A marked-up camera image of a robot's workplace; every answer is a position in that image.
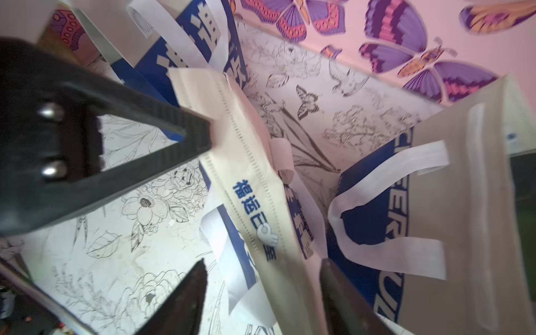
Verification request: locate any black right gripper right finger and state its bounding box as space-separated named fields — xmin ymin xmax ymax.
xmin=319 ymin=258 xmax=394 ymax=335

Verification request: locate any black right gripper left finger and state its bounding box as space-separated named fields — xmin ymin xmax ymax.
xmin=137 ymin=260 xmax=207 ymax=335

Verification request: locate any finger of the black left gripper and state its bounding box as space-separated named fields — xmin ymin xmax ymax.
xmin=1 ymin=37 xmax=212 ymax=235

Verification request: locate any blue white takeout bag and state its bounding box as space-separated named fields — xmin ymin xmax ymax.
xmin=327 ymin=76 xmax=535 ymax=334

